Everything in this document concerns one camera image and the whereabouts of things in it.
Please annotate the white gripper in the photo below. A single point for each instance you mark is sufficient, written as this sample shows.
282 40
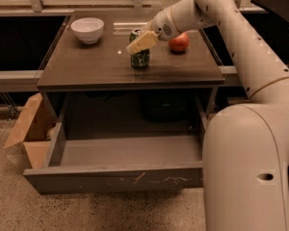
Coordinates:
161 25

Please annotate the green soda can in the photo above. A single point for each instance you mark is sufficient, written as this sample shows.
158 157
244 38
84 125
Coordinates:
139 60

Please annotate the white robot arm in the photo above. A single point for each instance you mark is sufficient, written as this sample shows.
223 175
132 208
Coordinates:
245 150

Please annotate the grey drawer cabinet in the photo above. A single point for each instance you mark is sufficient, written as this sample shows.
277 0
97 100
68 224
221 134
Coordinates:
105 67

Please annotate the open grey top drawer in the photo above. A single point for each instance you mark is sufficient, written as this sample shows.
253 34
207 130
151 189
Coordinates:
104 144

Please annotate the red apple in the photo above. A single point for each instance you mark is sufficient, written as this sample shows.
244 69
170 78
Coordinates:
180 43

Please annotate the white ceramic bowl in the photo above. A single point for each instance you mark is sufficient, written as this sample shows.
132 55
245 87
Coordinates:
88 30

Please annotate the black table with stand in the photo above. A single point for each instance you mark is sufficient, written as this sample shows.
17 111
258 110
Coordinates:
278 7

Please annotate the brown cardboard box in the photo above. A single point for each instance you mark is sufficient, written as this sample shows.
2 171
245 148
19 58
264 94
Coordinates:
33 130

